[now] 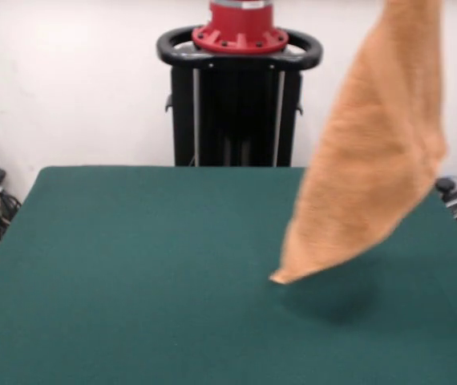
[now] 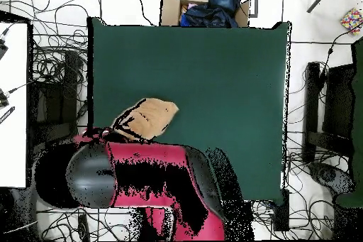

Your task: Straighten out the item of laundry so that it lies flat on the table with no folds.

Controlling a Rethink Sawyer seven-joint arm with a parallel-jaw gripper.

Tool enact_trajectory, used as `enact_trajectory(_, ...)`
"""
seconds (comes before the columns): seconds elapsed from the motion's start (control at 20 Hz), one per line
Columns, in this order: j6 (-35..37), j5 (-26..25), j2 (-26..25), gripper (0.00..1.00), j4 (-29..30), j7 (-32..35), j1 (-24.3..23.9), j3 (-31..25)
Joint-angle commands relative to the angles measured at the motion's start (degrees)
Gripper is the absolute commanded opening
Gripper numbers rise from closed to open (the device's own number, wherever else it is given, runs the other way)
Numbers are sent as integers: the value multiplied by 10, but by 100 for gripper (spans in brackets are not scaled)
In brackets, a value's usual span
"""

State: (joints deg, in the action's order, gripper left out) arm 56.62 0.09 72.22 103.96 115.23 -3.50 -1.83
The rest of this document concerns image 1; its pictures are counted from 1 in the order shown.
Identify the tan terry towel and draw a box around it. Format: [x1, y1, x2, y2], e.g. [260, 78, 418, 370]
[268, 0, 450, 286]

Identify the dark green table cloth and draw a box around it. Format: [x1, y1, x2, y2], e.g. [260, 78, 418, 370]
[0, 166, 457, 385]

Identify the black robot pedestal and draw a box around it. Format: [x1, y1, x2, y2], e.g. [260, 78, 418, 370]
[156, 26, 324, 168]

